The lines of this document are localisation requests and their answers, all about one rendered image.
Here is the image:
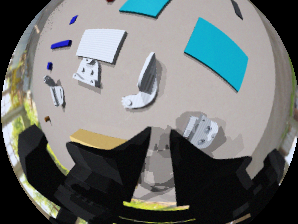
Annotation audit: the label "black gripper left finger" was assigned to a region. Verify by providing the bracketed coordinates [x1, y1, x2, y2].
[65, 127, 152, 202]

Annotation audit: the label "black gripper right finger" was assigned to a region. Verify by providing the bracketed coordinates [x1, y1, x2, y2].
[169, 129, 253, 206]

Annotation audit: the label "dark grey flat bar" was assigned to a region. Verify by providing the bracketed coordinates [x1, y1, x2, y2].
[231, 0, 242, 19]

